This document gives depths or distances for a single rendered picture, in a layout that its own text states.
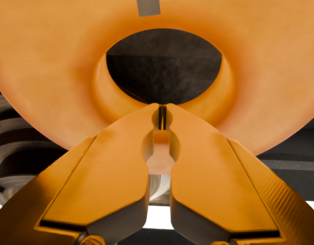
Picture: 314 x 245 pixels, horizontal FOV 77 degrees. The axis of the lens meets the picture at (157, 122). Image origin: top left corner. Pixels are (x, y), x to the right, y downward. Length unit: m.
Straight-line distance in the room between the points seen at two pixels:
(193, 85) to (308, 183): 9.14
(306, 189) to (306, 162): 3.11
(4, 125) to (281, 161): 5.87
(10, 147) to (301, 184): 9.21
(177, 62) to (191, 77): 0.05
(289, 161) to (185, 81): 5.72
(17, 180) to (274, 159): 5.73
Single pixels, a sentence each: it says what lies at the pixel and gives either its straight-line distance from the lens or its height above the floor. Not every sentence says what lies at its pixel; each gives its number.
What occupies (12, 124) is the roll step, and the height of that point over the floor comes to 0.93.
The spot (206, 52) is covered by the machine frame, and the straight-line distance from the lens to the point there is 0.37.
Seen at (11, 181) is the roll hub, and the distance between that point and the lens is 0.42.
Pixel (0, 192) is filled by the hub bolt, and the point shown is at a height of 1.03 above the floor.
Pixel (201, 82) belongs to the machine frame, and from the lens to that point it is 0.47.
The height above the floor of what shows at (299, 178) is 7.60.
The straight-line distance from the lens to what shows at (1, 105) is 0.40.
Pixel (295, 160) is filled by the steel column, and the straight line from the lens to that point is 6.17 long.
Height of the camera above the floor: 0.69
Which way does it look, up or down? 47 degrees up
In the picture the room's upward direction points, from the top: 180 degrees counter-clockwise
